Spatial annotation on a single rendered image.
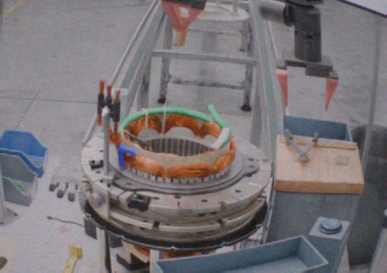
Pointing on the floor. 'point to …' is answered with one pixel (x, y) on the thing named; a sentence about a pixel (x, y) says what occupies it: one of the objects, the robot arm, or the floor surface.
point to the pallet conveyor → (132, 73)
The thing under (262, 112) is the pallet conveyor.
